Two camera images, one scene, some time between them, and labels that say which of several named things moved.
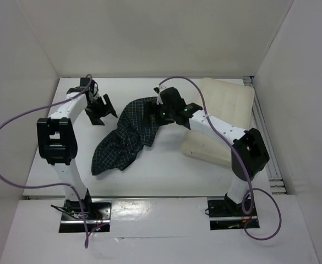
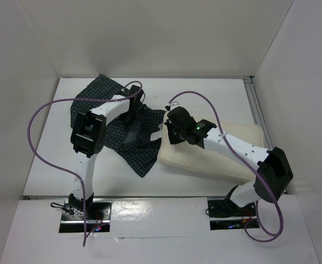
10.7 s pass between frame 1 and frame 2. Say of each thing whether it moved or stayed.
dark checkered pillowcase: moved
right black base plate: stayed
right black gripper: moved
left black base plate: stayed
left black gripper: moved
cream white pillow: moved
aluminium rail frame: stayed
